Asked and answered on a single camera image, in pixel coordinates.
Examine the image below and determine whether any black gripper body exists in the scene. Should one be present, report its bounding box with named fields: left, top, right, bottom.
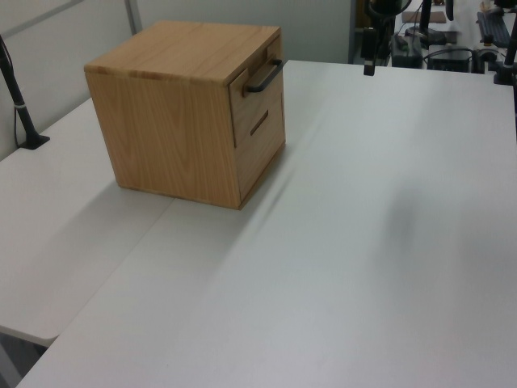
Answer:
left=362, top=27, right=376, bottom=63

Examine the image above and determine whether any wooden drawer with slot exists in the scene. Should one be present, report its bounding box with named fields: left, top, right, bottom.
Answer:
left=235, top=95, right=288, bottom=210

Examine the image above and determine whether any wooden drawer cabinet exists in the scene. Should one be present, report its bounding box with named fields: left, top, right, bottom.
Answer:
left=83, top=19, right=288, bottom=211

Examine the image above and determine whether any black device with green part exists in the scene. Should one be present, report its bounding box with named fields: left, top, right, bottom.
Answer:
left=390, top=34, right=424, bottom=68

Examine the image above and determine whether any black monitor stand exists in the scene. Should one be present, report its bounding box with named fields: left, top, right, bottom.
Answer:
left=406, top=0, right=446, bottom=42

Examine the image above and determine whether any black box device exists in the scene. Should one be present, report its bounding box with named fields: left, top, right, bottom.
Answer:
left=427, top=47, right=474, bottom=74

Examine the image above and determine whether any black keyboard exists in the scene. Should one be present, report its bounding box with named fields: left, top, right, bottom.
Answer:
left=476, top=11, right=513, bottom=46

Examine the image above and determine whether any black camera stand clamp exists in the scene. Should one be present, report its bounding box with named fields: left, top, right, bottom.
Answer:
left=491, top=22, right=517, bottom=86

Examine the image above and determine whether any grey metal partition post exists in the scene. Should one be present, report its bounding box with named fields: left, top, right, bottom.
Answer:
left=124, top=0, right=141, bottom=41

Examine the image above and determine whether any black camera stand pole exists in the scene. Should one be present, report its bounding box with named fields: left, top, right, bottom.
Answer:
left=0, top=34, right=52, bottom=151

